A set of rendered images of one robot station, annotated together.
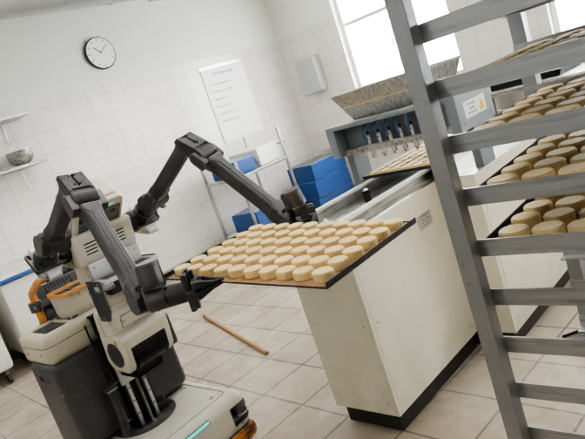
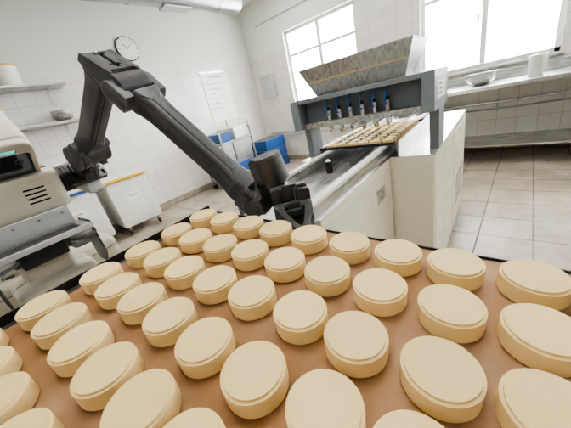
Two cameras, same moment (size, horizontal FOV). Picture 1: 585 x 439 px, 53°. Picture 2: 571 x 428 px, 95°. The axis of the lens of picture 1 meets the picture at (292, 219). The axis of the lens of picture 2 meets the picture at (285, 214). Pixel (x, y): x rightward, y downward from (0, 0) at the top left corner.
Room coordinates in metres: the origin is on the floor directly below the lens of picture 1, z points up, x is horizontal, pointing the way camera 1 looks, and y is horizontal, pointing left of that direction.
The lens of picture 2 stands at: (1.37, 0.01, 1.19)
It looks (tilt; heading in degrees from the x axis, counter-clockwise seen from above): 22 degrees down; 355
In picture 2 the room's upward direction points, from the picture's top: 13 degrees counter-clockwise
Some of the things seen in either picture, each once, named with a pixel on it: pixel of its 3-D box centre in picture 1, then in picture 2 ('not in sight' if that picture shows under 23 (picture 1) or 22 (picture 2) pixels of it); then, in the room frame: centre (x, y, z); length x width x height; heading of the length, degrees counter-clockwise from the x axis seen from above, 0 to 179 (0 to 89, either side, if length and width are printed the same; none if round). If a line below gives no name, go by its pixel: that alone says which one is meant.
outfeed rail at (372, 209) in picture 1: (456, 155); (400, 137); (2.75, -0.84, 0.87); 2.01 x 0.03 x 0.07; 133
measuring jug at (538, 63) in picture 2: not in sight; (538, 64); (3.90, -3.08, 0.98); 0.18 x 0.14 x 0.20; 170
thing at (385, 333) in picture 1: (386, 293); (338, 256); (2.44, -0.29, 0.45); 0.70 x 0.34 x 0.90; 133
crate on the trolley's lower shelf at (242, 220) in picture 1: (262, 213); (234, 167); (6.36, 0.30, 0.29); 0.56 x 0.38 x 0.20; 138
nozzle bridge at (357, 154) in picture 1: (411, 140); (365, 119); (2.78, -0.66, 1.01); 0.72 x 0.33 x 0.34; 43
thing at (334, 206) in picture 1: (406, 165); (352, 142); (2.97, -0.64, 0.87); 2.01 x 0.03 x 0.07; 133
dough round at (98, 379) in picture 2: (239, 260); (109, 373); (1.55, 0.17, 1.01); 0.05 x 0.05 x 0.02
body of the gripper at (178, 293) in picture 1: (180, 293); not in sight; (1.46, 0.33, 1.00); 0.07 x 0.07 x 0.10; 0
